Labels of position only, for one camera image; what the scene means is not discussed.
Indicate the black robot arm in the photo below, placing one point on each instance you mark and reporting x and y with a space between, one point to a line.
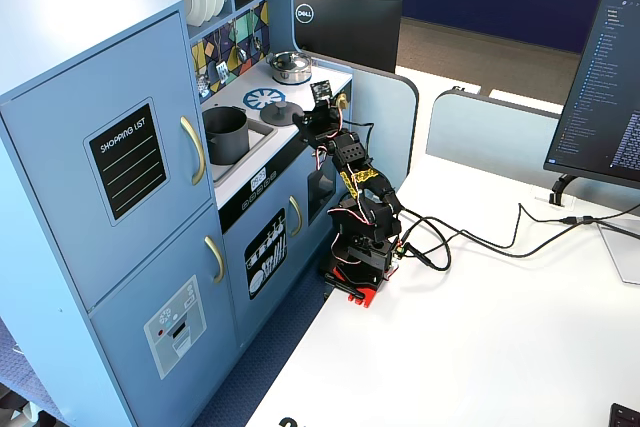
350 152

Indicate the steel rimmed glass lid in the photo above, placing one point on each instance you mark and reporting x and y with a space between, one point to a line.
287 61

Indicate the blue wooden toy kitchen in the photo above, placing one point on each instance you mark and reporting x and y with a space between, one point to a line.
75 97

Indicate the clear monitor stand plate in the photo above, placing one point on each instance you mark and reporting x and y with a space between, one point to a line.
622 257

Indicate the red robot base mount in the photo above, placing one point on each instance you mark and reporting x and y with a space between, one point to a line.
367 297

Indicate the tall light blue desk divider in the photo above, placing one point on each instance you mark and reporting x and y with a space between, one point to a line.
385 117

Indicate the low light blue desk divider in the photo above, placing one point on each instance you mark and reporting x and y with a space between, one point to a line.
490 132

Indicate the black robot wrist mount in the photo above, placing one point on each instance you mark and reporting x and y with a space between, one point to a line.
280 114

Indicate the monitor with lit screen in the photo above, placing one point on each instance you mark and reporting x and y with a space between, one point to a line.
600 97

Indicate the gray toy sink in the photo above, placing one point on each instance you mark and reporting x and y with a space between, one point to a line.
260 139

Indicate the gray cooking pot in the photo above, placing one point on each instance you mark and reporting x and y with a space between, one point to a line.
227 139

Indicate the white labelled jar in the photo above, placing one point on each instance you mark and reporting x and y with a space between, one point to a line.
221 72

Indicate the black Dell monitor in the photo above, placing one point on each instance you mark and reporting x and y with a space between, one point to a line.
350 32

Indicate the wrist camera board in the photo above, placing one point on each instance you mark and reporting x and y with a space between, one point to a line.
321 90

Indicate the stainless steel pot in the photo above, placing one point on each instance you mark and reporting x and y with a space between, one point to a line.
295 75

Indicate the black keyboard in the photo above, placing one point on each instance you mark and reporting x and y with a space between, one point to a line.
627 417

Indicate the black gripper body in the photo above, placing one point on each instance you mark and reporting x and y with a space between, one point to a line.
315 123

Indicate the steel slotted skimmer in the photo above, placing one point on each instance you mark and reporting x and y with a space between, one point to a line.
203 86

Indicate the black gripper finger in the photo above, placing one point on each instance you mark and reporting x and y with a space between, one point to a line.
305 120
320 136

